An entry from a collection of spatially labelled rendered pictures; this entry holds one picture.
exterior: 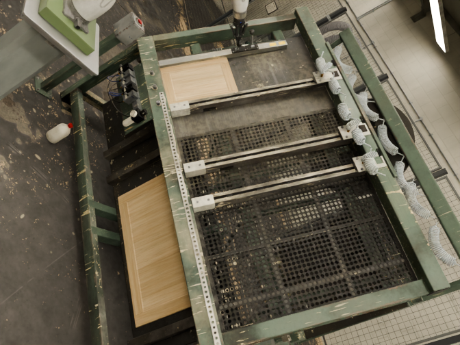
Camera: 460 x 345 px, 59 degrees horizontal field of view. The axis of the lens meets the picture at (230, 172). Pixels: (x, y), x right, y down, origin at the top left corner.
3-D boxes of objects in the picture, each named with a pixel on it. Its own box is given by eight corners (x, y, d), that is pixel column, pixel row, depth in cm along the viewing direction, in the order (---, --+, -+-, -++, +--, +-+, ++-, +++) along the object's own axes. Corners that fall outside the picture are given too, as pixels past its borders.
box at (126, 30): (111, 24, 284) (131, 11, 278) (123, 35, 294) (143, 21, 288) (113, 37, 278) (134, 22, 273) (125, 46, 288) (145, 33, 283)
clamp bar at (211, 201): (191, 200, 241) (188, 181, 220) (375, 160, 258) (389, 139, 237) (194, 215, 236) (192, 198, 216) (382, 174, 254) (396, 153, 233)
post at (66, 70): (39, 83, 308) (115, 30, 285) (46, 87, 313) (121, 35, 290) (40, 89, 306) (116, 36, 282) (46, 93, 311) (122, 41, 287)
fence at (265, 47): (159, 64, 293) (158, 60, 289) (284, 43, 307) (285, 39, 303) (159, 70, 291) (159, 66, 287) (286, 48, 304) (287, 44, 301)
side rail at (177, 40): (154, 46, 310) (152, 35, 300) (291, 24, 326) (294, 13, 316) (155, 52, 307) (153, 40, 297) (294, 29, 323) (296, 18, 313)
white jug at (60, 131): (44, 129, 291) (65, 116, 285) (56, 135, 299) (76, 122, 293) (45, 140, 287) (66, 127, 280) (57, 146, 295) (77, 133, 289)
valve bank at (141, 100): (102, 68, 283) (129, 50, 275) (116, 79, 294) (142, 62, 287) (109, 126, 259) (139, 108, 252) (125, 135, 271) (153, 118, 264)
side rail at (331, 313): (221, 336, 211) (221, 333, 201) (413, 284, 227) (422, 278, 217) (224, 352, 207) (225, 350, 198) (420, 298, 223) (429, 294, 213)
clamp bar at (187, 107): (169, 108, 274) (165, 84, 253) (334, 77, 291) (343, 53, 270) (172, 120, 269) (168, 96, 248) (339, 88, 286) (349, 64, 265)
